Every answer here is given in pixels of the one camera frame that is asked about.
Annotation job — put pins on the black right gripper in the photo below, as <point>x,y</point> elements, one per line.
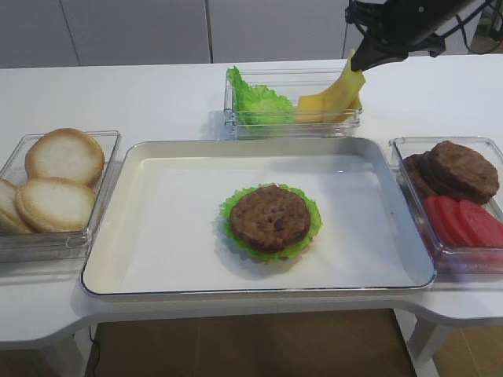
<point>394,29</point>

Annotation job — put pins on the white metal tray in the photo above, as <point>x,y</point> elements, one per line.
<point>199,217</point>

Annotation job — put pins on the red tomato slice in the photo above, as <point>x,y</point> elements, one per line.
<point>436,222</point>
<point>482,228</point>
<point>448,210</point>

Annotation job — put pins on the red tomato slice back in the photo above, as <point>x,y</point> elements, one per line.
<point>436,222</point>

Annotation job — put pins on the red tomato slice front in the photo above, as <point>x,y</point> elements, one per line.
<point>482,228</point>

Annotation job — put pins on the green lettuce in container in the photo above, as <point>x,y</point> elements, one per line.
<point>258,104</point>

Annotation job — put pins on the brown patty on tray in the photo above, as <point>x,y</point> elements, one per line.
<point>270,218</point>

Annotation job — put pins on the red tomato slice middle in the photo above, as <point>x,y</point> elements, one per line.
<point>448,210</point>

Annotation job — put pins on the bun half cut side up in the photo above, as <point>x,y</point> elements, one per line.
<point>55,204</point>

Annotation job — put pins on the yellow cheese slice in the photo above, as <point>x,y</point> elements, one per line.
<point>341,100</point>

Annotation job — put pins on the white table leg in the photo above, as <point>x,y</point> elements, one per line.
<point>423,339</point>

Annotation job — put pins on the top brown patty in container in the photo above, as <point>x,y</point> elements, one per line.
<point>459,172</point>

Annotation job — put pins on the clear plastic bun container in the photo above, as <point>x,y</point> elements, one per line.
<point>76,244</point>

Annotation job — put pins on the green lettuce leaf under patty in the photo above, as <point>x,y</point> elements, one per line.
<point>289,252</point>

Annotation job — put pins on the yellow cheese slices stack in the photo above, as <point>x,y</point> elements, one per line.
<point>311,109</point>

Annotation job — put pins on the lower brown patties in container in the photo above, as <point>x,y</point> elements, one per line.
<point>412,168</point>

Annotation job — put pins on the clear patty and tomato container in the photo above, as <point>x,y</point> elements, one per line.
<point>452,259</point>

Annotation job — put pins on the clear lettuce and cheese container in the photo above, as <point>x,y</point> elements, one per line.
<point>288,85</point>

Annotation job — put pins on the bun half at back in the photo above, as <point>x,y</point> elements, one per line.
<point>66,153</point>

